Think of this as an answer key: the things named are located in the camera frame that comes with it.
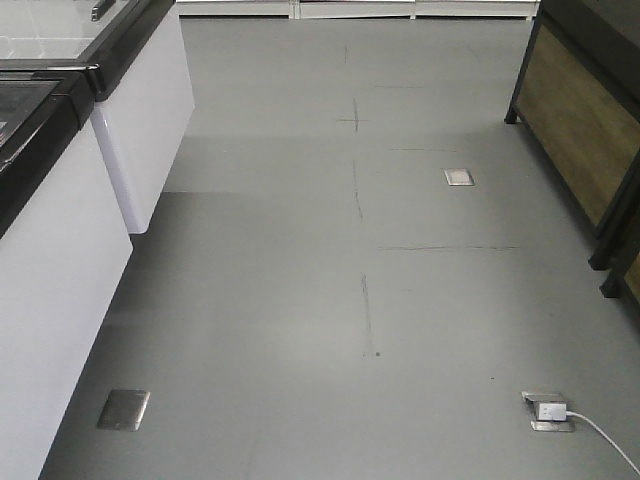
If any far steel floor socket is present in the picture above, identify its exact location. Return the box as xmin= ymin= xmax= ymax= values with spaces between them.
xmin=443 ymin=168 xmax=475 ymax=187

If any far white chest freezer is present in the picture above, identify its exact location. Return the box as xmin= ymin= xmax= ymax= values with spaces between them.
xmin=1 ymin=1 xmax=195 ymax=234

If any white chest freezer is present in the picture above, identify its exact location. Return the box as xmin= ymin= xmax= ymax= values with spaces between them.
xmin=1 ymin=73 xmax=132 ymax=479
xmin=1 ymin=1 xmax=195 ymax=234

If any near white chest freezer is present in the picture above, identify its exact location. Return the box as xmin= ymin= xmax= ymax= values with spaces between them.
xmin=1 ymin=73 xmax=132 ymax=479

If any closed steel floor socket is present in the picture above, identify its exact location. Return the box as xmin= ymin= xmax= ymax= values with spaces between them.
xmin=97 ymin=389 xmax=151 ymax=432

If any open steel floor socket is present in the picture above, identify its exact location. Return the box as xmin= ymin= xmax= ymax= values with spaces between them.
xmin=521 ymin=391 xmax=575 ymax=433

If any white power adapter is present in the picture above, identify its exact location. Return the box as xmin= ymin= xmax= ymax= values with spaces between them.
xmin=534 ymin=402 xmax=567 ymax=422

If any wooden black-framed display stand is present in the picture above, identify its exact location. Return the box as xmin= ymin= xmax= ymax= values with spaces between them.
xmin=504 ymin=1 xmax=639 ymax=300

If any white power cable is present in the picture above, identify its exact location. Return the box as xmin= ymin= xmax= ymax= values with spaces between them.
xmin=564 ymin=410 xmax=640 ymax=475

